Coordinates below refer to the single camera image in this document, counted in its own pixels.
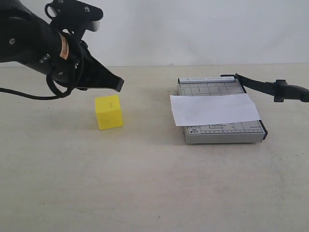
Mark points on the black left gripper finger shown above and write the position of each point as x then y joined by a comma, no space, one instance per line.
100,77

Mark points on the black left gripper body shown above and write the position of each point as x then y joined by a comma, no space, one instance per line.
78,71

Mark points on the yellow cube block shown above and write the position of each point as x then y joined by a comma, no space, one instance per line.
108,112

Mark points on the white paper sheet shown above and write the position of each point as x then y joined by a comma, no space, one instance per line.
208,110

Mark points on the black cutter blade arm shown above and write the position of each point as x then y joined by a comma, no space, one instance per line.
279,89

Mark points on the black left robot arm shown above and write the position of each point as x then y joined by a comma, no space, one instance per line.
56,48

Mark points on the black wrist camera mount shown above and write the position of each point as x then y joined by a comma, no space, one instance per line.
73,15

